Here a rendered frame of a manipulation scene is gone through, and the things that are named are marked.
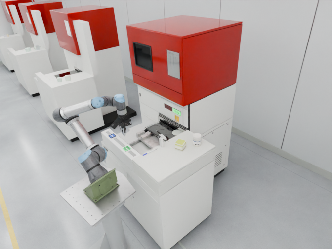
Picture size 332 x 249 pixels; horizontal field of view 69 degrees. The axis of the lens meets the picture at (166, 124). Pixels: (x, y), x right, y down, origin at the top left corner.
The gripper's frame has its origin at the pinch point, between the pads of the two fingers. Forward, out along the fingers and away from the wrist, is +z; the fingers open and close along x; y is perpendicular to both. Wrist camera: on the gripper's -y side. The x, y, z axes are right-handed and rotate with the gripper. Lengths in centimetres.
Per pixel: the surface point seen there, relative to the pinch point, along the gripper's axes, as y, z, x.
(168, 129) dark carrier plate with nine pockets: 51, 21, 6
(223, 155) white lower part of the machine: 118, 79, -15
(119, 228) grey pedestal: -29, 74, -21
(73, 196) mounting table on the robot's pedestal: -52, 29, -6
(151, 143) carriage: 27.0, 22.6, 0.3
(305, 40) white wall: 207, -44, -40
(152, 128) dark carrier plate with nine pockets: 42, 21, 18
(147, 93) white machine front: 58, -3, 47
